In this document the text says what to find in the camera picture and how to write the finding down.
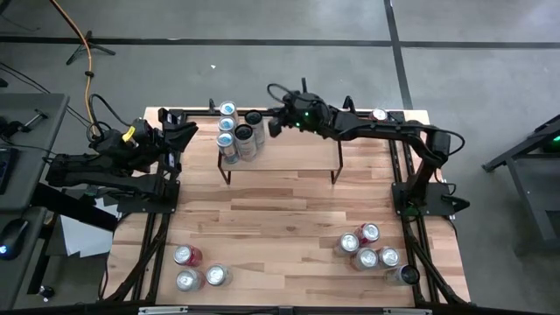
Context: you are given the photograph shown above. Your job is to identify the white paper sheets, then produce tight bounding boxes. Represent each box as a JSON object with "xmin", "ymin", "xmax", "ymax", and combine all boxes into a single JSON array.
[{"xmin": 59, "ymin": 199, "xmax": 119, "ymax": 259}]

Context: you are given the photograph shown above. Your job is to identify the tall white can black lid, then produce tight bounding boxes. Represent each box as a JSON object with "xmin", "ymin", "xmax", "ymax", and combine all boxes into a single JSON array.
[
  {"xmin": 234, "ymin": 123, "xmax": 259, "ymax": 163},
  {"xmin": 243, "ymin": 109, "xmax": 267, "ymax": 148},
  {"xmin": 383, "ymin": 264, "xmax": 422, "ymax": 288}
]

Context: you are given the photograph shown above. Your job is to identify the wooden shelf black metal legs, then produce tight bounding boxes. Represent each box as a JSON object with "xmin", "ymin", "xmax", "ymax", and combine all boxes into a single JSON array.
[{"xmin": 217, "ymin": 114, "xmax": 345, "ymax": 187}]

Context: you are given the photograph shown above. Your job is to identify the black tripod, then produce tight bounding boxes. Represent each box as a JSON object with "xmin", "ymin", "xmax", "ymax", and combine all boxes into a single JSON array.
[{"xmin": 65, "ymin": 29, "xmax": 117, "ymax": 67}]

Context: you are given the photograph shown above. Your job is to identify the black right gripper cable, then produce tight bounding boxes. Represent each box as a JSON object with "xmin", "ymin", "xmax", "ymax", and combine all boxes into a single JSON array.
[{"xmin": 266, "ymin": 77, "xmax": 307, "ymax": 106}]

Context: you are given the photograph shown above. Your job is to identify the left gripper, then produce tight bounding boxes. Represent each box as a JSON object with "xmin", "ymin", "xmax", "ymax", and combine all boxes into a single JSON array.
[{"xmin": 126, "ymin": 117, "xmax": 200, "ymax": 174}]

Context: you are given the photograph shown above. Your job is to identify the black desk clamp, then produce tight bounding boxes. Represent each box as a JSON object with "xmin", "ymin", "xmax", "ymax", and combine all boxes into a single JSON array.
[{"xmin": 0, "ymin": 108, "xmax": 49, "ymax": 139}]

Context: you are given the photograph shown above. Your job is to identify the black computer mouse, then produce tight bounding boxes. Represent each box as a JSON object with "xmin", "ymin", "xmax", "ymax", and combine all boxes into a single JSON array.
[{"xmin": 0, "ymin": 217, "xmax": 31, "ymax": 262}]

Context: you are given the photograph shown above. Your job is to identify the blue silver Red Bull can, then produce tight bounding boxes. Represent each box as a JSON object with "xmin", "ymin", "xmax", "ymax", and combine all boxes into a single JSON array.
[
  {"xmin": 215, "ymin": 131, "xmax": 241, "ymax": 165},
  {"xmin": 217, "ymin": 115, "xmax": 238, "ymax": 136},
  {"xmin": 218, "ymin": 100, "xmax": 240, "ymax": 122}
]

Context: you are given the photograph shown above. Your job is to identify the orange hanging cable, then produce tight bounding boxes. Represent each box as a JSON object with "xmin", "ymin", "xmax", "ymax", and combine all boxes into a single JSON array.
[{"xmin": 48, "ymin": 0, "xmax": 95, "ymax": 126}]

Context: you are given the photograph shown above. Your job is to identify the silver Diet Coke can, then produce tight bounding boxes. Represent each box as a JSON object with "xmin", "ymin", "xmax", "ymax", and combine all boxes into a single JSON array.
[
  {"xmin": 205, "ymin": 263, "xmax": 235, "ymax": 288},
  {"xmin": 374, "ymin": 245, "xmax": 402, "ymax": 270},
  {"xmin": 332, "ymin": 232, "xmax": 361, "ymax": 258},
  {"xmin": 175, "ymin": 268, "xmax": 207, "ymax": 293},
  {"xmin": 349, "ymin": 247, "xmax": 380, "ymax": 272}
]

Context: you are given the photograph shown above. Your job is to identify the grey side desk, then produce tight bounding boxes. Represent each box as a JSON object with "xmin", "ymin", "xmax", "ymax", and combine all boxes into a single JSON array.
[{"xmin": 0, "ymin": 92, "xmax": 71, "ymax": 307}]

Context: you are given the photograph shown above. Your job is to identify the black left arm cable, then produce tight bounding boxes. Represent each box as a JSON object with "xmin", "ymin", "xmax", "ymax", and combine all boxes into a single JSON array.
[{"xmin": 87, "ymin": 93, "xmax": 135, "ymax": 144}]

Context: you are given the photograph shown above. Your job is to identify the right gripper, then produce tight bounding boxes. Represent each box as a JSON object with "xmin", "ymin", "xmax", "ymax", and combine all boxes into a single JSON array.
[{"xmin": 268, "ymin": 90, "xmax": 337, "ymax": 138}]

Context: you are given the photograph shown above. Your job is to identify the black metal table frame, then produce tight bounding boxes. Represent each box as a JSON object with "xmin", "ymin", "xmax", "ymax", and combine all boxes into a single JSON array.
[{"xmin": 100, "ymin": 102, "xmax": 472, "ymax": 307}]

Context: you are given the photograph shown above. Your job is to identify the black side stand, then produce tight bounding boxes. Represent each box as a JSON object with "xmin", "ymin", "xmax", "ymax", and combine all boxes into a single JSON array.
[{"xmin": 480, "ymin": 114, "xmax": 560, "ymax": 255}]

